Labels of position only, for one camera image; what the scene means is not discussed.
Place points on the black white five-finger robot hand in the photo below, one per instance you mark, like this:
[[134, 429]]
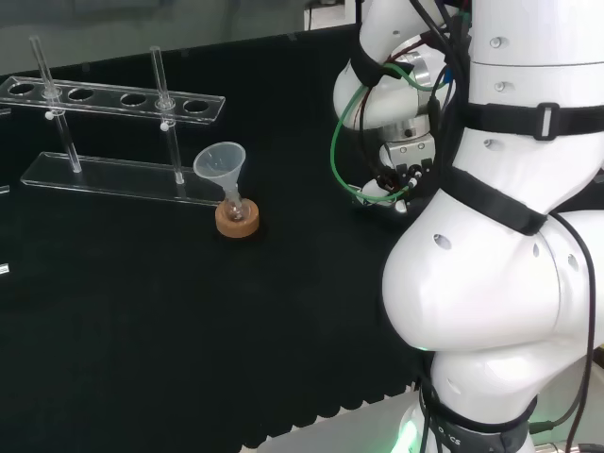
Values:
[[401, 206]]

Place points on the translucent plastic funnel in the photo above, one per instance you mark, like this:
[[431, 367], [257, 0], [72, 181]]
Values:
[[219, 162]]

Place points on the clear acrylic funnel stand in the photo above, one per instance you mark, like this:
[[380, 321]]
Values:
[[113, 177]]

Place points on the small round-bottom glass flask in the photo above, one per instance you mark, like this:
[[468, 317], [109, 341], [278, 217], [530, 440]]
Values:
[[234, 210]]

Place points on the black bench cloth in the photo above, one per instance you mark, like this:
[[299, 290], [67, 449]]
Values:
[[141, 330]]

